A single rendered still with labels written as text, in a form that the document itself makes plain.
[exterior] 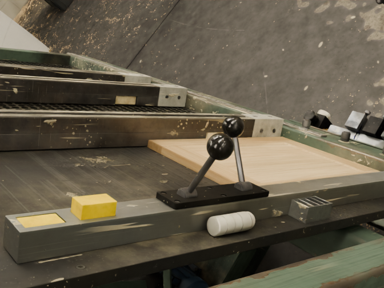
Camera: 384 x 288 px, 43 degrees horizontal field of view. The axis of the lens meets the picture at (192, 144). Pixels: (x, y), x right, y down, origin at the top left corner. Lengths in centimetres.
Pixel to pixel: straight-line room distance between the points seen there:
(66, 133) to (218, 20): 262
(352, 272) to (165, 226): 26
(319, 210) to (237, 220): 19
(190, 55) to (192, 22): 33
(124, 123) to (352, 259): 65
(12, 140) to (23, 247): 45
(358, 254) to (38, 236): 39
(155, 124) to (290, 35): 201
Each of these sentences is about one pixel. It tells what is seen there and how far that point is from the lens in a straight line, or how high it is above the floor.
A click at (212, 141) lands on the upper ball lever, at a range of 66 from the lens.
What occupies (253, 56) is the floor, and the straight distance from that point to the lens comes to 314.
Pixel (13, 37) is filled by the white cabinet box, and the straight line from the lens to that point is 502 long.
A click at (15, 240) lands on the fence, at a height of 171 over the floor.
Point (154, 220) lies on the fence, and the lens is 68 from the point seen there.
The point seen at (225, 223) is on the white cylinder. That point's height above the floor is 146.
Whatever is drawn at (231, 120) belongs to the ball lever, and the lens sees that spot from 81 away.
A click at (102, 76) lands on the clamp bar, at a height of 110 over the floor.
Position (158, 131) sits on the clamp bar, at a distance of 118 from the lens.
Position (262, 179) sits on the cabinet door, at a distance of 101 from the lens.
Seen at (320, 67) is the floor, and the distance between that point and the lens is 282.
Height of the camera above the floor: 202
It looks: 42 degrees down
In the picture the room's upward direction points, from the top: 52 degrees counter-clockwise
